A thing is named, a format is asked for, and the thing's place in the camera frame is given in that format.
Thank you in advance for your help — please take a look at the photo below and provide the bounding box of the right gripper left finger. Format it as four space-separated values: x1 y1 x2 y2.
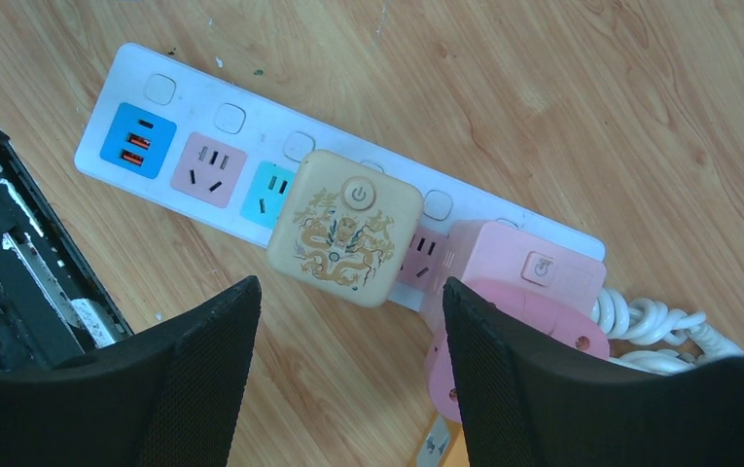
0 275 262 466

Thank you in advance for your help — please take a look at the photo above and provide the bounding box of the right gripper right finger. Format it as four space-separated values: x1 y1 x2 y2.
443 277 744 466

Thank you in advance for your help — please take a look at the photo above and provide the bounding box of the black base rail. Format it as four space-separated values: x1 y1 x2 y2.
0 129 133 373

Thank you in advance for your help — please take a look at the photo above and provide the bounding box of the white cable of long strip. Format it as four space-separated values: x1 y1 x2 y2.
590 286 744 377

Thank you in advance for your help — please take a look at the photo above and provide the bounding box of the orange power strip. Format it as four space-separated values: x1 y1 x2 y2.
408 413 470 467

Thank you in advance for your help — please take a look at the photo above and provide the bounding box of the white long power strip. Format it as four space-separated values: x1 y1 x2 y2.
73 42 607 314

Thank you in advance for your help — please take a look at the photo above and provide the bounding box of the light pink cube plug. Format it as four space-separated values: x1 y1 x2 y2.
419 220 606 330

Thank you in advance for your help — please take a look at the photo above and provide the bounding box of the beige cube plug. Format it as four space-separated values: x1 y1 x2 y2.
266 150 423 307

